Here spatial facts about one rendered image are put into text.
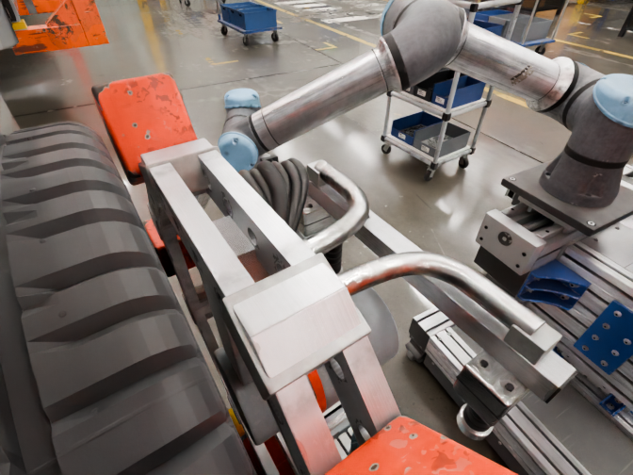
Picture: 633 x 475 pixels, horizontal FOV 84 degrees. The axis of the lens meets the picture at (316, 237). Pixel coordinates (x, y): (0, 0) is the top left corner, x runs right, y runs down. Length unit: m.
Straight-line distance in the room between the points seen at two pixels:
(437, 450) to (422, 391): 1.26
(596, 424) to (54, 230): 1.36
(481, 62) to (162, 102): 0.64
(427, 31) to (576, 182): 0.47
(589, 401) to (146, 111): 1.35
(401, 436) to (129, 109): 0.35
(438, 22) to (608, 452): 1.16
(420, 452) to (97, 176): 0.21
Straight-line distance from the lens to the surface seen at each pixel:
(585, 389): 1.41
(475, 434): 0.58
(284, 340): 0.19
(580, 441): 1.33
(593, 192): 0.95
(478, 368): 0.40
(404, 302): 1.66
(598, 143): 0.91
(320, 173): 0.52
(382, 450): 0.20
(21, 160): 0.24
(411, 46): 0.65
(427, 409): 1.43
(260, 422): 0.43
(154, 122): 0.39
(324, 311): 0.19
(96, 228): 0.18
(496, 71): 0.88
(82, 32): 3.83
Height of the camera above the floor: 1.27
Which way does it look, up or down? 42 degrees down
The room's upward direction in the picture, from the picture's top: straight up
